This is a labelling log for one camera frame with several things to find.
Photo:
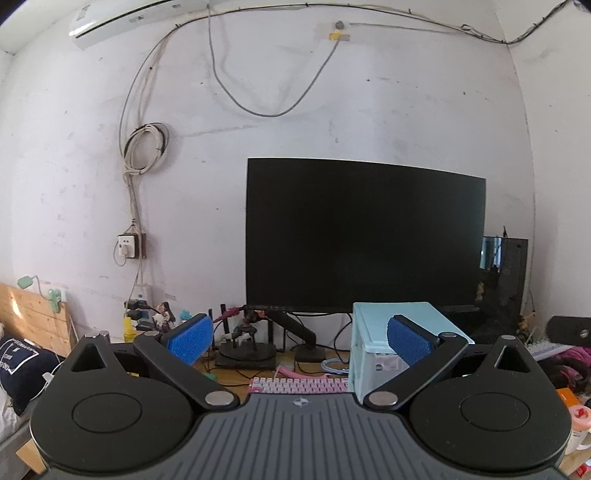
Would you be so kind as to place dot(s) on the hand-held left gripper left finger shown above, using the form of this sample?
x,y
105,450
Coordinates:
x,y
190,339

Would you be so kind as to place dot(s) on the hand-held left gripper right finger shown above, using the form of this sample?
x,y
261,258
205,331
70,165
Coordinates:
x,y
411,341

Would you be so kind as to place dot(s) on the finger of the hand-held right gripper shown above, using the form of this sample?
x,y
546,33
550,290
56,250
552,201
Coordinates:
x,y
570,332

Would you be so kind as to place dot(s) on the light blue box lid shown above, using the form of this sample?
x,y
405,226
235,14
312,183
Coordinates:
x,y
369,323

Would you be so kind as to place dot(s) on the pink cloth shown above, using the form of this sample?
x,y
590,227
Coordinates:
x,y
579,356

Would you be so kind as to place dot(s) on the white and blue keyboard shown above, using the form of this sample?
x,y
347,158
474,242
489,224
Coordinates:
x,y
549,350

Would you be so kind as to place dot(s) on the anime figurines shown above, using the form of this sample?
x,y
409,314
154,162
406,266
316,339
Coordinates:
x,y
164,316

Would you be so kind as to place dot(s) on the black headphones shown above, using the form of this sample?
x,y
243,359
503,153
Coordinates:
x,y
558,374

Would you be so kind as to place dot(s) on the small figurine beside computer case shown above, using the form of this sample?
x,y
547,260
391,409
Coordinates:
x,y
526,323

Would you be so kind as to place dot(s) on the yellow bottle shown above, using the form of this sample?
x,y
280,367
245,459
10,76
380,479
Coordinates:
x,y
129,330

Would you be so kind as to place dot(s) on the orange box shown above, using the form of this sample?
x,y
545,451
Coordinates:
x,y
565,397

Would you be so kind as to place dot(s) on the white power strip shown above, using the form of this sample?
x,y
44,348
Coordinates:
x,y
141,295

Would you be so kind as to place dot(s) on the black computer case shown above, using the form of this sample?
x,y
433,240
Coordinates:
x,y
503,286

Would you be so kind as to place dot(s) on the pink keyboard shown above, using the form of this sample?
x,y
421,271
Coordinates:
x,y
295,385

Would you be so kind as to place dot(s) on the black computer monitor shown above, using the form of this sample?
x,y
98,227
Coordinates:
x,y
364,235

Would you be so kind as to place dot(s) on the green clip lamp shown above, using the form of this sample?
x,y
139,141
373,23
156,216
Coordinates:
x,y
51,295

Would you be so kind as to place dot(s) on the wooden headboard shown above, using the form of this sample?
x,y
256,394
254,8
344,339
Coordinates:
x,y
32,318

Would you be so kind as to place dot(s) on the navy printed pillow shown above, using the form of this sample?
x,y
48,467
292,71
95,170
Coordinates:
x,y
23,369

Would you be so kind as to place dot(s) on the white air conditioner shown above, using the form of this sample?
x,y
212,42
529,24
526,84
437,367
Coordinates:
x,y
124,18

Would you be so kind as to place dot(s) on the white wall socket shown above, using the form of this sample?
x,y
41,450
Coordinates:
x,y
128,245

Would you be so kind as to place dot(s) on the wall junction box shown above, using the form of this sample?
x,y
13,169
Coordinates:
x,y
336,33

